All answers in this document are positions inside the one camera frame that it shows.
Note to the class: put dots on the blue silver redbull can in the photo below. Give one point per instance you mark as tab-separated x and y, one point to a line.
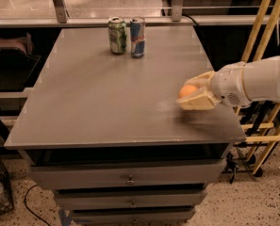
137	35

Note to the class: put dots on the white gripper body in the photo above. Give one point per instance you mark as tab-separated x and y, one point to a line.
228	85

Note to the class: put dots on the bottom grey drawer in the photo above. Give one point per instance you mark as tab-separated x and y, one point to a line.
134	216

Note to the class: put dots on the metal window frame post right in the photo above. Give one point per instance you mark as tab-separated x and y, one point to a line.
177	7

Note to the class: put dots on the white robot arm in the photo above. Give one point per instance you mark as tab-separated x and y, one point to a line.
261	80

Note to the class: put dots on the grey drawer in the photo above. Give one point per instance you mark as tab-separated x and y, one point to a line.
134	216
135	174
130	199

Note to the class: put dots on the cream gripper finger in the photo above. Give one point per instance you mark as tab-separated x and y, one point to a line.
202	80
200	99

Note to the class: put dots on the middle grey drawer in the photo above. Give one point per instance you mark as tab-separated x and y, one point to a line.
130	199

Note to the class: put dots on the grey drawer cabinet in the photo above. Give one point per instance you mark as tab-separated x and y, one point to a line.
91	107

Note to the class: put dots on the yellow wooden rack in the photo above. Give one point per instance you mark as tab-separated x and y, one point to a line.
263	136

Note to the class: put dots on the green soda can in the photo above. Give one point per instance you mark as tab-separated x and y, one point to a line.
117	35

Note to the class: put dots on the black chair with cushion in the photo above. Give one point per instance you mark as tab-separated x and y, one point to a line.
17	63

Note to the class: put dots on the top grey drawer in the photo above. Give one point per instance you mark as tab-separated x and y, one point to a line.
135	174

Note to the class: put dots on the orange fruit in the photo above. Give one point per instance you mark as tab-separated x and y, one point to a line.
186	91

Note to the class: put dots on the metal window frame post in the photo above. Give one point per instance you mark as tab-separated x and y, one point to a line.
177	7
60	11

